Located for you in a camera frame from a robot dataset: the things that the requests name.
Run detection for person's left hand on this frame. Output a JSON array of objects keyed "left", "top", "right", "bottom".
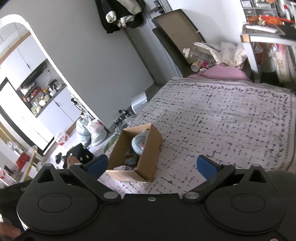
[{"left": 0, "top": 214, "right": 22, "bottom": 238}]

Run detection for paper cup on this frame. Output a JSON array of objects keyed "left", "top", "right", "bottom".
[{"left": 191, "top": 60, "right": 203, "bottom": 72}]

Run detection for white trash bag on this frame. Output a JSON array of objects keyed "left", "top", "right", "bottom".
[{"left": 87, "top": 119, "right": 107, "bottom": 146}]

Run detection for large clear water bottle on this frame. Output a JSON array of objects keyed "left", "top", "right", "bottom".
[{"left": 182, "top": 46, "right": 216, "bottom": 65}]

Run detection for person's bare foot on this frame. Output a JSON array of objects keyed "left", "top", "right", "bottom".
[{"left": 67, "top": 156, "right": 80, "bottom": 168}]

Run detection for blue fluffy plush toy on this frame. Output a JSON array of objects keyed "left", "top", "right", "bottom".
[{"left": 132, "top": 130, "right": 149, "bottom": 155}]

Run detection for black slipper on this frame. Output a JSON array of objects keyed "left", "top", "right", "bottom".
[{"left": 55, "top": 153, "right": 62, "bottom": 164}]

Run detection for blue knitted cloth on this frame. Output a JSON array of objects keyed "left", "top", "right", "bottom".
[{"left": 125, "top": 150, "right": 139, "bottom": 166}]

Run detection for white plastic bags pile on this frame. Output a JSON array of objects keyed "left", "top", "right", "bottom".
[{"left": 193, "top": 42, "right": 247, "bottom": 69}]

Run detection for black stool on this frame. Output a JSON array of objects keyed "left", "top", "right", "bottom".
[{"left": 63, "top": 144, "right": 94, "bottom": 169}]

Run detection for white desk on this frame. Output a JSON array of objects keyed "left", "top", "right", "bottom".
[{"left": 240, "top": 22, "right": 295, "bottom": 83}]

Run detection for open cardboard box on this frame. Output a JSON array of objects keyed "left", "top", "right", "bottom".
[{"left": 106, "top": 123, "right": 162, "bottom": 182}]

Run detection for pink bed sheet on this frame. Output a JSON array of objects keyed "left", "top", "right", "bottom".
[{"left": 188, "top": 65, "right": 251, "bottom": 81}]

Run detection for kitchen shelf with appliances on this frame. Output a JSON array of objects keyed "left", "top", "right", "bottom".
[{"left": 16, "top": 60, "right": 66, "bottom": 117}]

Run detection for hanging dark clothes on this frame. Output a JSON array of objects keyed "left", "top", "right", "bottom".
[{"left": 95, "top": 0, "right": 144, "bottom": 34}]

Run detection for leaning cardboard sheet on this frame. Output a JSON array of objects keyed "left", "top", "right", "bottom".
[{"left": 152, "top": 9, "right": 205, "bottom": 77}]

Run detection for patterned grey bed blanket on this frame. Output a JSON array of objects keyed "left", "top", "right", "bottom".
[{"left": 99, "top": 78, "right": 295, "bottom": 195}]

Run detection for red printed plastic bag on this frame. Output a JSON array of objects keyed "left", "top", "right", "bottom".
[{"left": 55, "top": 131, "right": 69, "bottom": 146}]

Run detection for grey-blue trash bag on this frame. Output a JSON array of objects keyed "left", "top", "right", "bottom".
[{"left": 76, "top": 115, "right": 91, "bottom": 147}]

